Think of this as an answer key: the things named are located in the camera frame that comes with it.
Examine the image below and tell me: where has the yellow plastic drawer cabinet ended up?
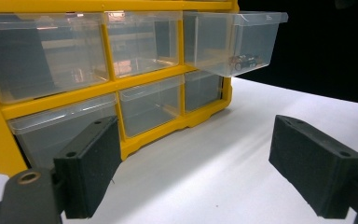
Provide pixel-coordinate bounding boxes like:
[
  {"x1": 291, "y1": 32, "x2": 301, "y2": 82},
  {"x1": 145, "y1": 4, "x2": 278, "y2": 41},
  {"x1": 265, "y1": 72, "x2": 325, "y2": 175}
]
[{"x1": 0, "y1": 0, "x2": 241, "y2": 177}]

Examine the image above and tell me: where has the black battery white print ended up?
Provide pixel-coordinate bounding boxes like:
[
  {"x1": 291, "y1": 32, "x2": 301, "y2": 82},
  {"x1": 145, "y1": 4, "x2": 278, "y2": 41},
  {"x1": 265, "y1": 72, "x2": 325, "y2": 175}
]
[{"x1": 234, "y1": 60, "x2": 258, "y2": 72}]

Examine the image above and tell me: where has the wide clear plastic drawer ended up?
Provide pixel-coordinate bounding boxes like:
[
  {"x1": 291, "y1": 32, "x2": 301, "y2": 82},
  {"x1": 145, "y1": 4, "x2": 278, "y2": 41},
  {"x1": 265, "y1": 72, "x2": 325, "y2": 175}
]
[
  {"x1": 0, "y1": 12, "x2": 110, "y2": 105},
  {"x1": 7, "y1": 92, "x2": 118, "y2": 171}
]

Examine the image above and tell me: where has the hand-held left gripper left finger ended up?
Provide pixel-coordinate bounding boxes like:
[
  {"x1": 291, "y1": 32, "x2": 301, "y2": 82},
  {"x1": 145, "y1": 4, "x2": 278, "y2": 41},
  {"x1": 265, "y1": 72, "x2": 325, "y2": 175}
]
[{"x1": 53, "y1": 116, "x2": 123, "y2": 219}]

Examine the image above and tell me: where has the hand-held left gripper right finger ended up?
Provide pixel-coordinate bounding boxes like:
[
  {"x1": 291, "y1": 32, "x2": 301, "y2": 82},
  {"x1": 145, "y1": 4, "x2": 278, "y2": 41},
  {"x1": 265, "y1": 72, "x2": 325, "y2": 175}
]
[{"x1": 268, "y1": 114, "x2": 358, "y2": 219}]

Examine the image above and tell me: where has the clear plastic drawer pulled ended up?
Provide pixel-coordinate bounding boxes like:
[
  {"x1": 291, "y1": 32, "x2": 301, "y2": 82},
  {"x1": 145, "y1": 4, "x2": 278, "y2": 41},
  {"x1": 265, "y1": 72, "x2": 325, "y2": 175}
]
[{"x1": 183, "y1": 10, "x2": 289, "y2": 78}]

